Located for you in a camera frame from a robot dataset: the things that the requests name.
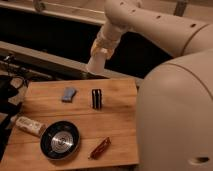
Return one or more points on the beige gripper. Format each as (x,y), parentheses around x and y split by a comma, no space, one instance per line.
(107,39)

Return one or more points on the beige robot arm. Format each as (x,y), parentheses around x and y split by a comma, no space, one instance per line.
(174,110)

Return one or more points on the wooden board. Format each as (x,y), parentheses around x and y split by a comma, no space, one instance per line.
(116,120)

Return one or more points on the black bag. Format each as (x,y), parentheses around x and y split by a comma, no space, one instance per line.
(7,109)

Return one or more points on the black bowl with metal centre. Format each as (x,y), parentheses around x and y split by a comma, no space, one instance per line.
(60,140)

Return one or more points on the small white labelled bottle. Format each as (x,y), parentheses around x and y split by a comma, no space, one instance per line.
(30,126)

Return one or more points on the metal rail with brackets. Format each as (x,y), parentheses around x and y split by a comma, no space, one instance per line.
(92,11)

